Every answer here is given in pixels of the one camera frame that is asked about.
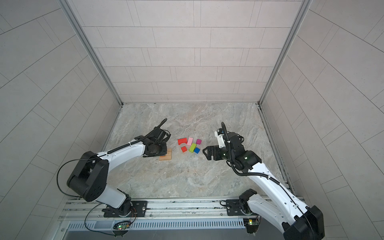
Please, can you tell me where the aluminium corner post right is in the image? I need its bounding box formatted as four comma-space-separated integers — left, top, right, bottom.
258, 0, 312, 106

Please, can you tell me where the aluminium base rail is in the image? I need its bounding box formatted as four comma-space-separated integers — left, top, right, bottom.
58, 197, 262, 235

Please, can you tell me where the left circuit board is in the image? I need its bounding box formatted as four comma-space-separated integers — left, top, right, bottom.
113, 221, 131, 231

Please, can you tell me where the green wood block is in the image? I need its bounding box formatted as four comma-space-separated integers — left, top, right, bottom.
189, 143, 197, 153

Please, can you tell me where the aluminium corner post left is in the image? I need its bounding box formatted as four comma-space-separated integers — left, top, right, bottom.
58, 0, 124, 107

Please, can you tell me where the pink wood block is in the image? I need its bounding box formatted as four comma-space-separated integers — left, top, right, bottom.
187, 138, 193, 146

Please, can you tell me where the aluminium corner post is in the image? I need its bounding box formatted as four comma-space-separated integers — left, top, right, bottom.
58, 0, 124, 107
258, 0, 312, 106

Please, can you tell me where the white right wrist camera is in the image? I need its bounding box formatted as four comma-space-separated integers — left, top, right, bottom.
215, 129, 226, 149

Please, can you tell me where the right circuit board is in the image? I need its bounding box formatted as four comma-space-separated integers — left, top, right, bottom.
243, 218, 260, 227

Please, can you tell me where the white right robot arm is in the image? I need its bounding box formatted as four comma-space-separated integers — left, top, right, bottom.
203, 128, 325, 240

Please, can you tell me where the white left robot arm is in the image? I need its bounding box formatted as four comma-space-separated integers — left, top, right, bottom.
67, 126, 171, 217

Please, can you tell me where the red arch wood block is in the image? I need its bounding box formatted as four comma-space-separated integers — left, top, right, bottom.
178, 138, 188, 145

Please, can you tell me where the circuit board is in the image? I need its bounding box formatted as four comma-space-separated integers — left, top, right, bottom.
113, 221, 131, 231
243, 218, 260, 227

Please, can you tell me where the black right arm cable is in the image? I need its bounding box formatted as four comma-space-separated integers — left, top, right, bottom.
220, 122, 316, 240

